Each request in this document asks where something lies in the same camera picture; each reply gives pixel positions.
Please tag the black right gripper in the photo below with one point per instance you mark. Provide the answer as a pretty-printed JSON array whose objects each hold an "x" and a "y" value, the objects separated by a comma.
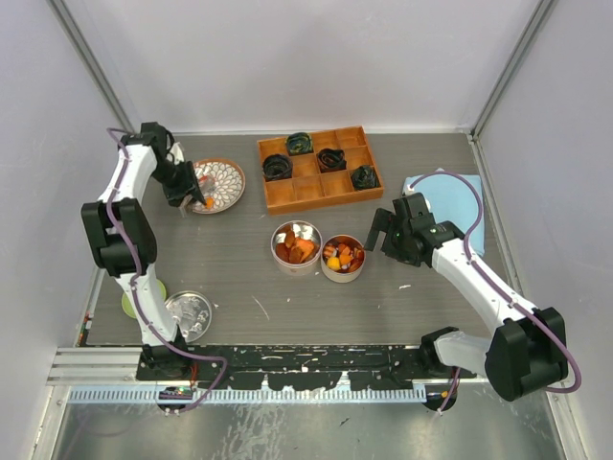
[{"x": 382, "y": 222}]

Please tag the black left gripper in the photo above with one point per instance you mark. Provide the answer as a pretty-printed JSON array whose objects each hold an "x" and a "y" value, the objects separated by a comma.
[{"x": 189, "y": 186}]

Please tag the red sausage piece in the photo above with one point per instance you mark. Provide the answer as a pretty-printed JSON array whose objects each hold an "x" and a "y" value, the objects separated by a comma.
[{"x": 357, "y": 260}]

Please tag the orange shrimp piece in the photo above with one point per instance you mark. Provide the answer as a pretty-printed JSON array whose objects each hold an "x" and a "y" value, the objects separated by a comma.
[{"x": 301, "y": 251}]

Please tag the tall pink lunch tin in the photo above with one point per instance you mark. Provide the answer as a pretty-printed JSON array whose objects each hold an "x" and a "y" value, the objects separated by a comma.
[{"x": 304, "y": 230}]

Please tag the brown fried cutlet piece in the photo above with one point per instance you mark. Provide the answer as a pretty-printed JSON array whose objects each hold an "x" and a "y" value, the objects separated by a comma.
[{"x": 289, "y": 238}]

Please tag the brown meat piece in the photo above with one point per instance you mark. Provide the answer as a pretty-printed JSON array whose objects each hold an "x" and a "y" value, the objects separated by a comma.
[{"x": 282, "y": 252}]

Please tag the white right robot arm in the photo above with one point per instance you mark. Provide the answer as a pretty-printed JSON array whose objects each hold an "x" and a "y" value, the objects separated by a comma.
[{"x": 526, "y": 347}]

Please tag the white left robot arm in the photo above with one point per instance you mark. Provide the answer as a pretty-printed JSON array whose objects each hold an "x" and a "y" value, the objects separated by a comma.
[{"x": 120, "y": 238}]

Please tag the short pink lunch tin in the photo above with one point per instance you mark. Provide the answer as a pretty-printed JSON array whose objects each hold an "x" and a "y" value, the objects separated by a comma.
[{"x": 343, "y": 275}]

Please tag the brown patterned food plate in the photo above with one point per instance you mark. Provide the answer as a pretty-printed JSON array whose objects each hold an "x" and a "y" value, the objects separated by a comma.
[{"x": 229, "y": 182}]

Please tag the dark seaweed roll right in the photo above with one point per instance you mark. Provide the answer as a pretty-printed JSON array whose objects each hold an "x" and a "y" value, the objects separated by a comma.
[{"x": 364, "y": 178}]

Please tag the dark seaweed roll centre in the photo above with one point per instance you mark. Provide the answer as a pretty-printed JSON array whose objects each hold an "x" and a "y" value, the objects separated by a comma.
[{"x": 331, "y": 160}]

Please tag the wooden compartment tray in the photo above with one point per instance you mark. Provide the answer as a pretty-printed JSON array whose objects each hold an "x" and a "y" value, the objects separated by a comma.
[{"x": 309, "y": 187}]

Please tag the dark seaweed roll back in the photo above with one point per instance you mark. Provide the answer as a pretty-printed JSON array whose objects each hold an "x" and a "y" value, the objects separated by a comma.
[{"x": 299, "y": 143}]

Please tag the round metal lid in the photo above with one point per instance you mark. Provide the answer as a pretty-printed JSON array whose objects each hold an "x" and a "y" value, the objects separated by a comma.
[{"x": 192, "y": 312}]

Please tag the green object behind lid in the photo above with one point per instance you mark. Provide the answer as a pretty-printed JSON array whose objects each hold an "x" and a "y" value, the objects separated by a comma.
[{"x": 127, "y": 306}]

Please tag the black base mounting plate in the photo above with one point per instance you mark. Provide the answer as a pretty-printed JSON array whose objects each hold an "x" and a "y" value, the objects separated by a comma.
[{"x": 301, "y": 368}]

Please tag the aluminium frame rail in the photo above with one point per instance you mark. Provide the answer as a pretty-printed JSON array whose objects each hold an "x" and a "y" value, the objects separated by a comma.
[{"x": 94, "y": 365}]

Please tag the white slotted cable duct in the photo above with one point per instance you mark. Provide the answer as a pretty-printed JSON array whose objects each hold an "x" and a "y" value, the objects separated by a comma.
[{"x": 177, "y": 395}]

